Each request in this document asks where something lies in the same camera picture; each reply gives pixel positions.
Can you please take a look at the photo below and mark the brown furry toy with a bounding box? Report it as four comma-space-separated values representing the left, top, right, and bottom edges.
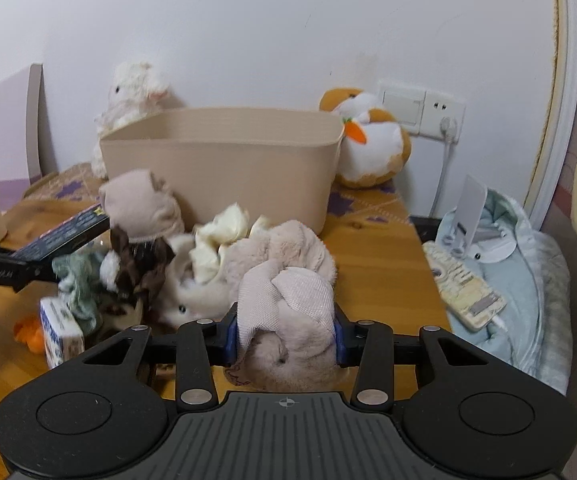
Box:
108, 227, 176, 311

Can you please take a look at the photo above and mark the green cloth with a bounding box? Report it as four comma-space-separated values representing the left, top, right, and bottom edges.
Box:
51, 252, 104, 336

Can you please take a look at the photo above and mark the light blue jacket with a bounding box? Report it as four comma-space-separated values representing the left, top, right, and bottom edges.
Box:
435, 187, 551, 376

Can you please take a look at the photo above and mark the wooden desktop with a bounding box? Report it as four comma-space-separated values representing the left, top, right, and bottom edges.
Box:
0, 162, 454, 480

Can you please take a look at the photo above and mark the white plush toy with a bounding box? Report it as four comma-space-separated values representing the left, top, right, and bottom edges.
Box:
158, 232, 232, 331

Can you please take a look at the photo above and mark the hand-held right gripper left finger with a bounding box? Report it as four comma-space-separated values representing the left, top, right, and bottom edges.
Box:
67, 303, 242, 408

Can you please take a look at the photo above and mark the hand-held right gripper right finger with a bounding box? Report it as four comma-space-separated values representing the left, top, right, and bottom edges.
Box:
333, 304, 512, 410

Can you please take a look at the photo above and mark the dark printed snack packet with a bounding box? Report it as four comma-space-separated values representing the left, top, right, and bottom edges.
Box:
11, 203, 112, 263

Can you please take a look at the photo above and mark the grey striped cloth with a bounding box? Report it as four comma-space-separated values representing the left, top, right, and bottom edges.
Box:
511, 232, 571, 395

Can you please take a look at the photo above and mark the beige plush rabbit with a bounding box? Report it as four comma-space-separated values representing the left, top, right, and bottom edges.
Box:
223, 219, 340, 393

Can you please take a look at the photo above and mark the white plush lamb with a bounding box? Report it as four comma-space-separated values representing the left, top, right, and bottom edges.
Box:
91, 60, 172, 178

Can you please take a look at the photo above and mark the blue and white box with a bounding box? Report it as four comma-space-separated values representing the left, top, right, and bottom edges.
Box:
38, 297, 85, 368

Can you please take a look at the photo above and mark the white plug with cable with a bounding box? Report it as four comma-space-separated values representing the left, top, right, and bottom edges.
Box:
427, 116, 462, 218

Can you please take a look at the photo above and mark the white gold-trimmed frame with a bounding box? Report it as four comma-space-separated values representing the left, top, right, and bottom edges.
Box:
523, 0, 577, 233

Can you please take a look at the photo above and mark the white phone stand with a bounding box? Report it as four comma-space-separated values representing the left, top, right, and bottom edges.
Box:
441, 175, 514, 263

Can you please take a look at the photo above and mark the white wall switch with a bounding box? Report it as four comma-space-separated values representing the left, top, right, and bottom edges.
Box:
378, 79, 426, 136

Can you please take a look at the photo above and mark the white wall socket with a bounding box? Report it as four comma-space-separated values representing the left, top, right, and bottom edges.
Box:
421, 91, 466, 141

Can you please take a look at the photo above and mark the orange and white hamster plush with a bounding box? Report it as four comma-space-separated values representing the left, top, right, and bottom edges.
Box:
318, 87, 413, 189

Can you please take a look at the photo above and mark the cream paper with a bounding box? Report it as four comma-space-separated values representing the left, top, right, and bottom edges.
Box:
189, 202, 272, 283

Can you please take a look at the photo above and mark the beige plastic storage bin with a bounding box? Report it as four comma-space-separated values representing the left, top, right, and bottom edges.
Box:
99, 106, 345, 235

